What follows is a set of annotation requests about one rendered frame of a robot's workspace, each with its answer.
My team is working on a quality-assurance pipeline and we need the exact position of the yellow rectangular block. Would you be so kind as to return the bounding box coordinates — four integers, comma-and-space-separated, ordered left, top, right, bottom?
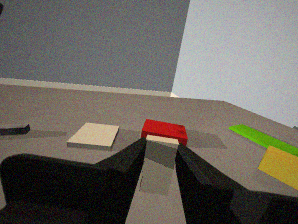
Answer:
258, 145, 298, 190

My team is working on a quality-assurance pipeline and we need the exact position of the beige flat slab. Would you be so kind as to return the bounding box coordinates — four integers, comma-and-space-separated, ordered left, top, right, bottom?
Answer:
67, 123, 119, 151

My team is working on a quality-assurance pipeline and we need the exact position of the green flat block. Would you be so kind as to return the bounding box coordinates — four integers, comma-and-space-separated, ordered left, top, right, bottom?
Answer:
229, 124, 298, 157

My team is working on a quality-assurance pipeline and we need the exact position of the beige rectangular block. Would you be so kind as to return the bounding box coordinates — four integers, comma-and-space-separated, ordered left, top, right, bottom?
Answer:
139, 135, 179, 196

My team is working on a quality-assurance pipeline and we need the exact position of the red rectangular block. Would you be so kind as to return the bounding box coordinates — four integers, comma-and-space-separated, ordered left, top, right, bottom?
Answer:
141, 119, 188, 146

